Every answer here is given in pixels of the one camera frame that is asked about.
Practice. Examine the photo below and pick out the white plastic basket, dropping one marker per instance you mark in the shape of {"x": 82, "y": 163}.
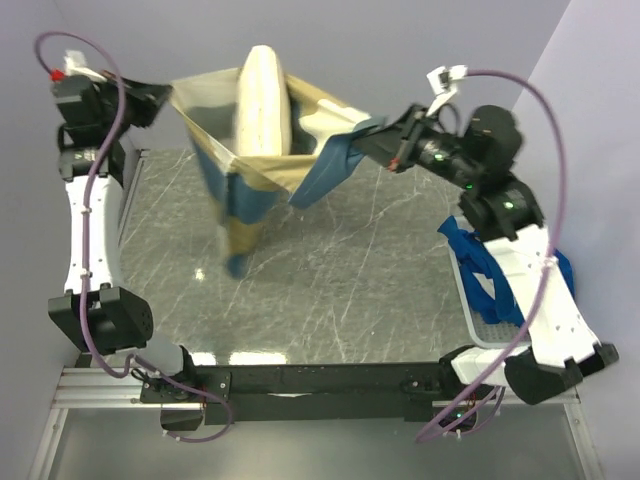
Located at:
{"x": 482, "y": 334}

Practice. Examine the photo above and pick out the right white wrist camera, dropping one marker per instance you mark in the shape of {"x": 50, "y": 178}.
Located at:
{"x": 444, "y": 82}

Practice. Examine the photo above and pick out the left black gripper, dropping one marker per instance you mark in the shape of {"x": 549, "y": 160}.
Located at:
{"x": 150, "y": 98}

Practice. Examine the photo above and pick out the blue beige patchwork pillowcase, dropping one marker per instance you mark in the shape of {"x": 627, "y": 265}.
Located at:
{"x": 244, "y": 188}

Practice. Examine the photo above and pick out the blue cloth in basket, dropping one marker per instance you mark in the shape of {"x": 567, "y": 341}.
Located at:
{"x": 484, "y": 282}

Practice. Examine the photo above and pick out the cream white pillow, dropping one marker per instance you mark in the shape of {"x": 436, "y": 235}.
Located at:
{"x": 263, "y": 112}

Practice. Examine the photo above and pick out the aluminium rail frame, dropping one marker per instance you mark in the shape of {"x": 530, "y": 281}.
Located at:
{"x": 92, "y": 388}

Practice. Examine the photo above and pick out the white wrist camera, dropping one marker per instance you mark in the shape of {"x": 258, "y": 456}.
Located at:
{"x": 75, "y": 64}
{"x": 444, "y": 82}

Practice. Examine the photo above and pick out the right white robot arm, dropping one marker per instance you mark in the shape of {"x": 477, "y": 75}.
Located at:
{"x": 500, "y": 242}

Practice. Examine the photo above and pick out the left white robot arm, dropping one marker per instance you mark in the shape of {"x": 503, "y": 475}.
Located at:
{"x": 96, "y": 312}

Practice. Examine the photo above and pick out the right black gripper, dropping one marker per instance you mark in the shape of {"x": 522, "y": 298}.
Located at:
{"x": 398, "y": 141}

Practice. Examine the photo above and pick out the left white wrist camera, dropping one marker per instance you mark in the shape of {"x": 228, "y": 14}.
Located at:
{"x": 75, "y": 64}

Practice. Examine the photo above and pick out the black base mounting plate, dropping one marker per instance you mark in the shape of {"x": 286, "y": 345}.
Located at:
{"x": 331, "y": 392}

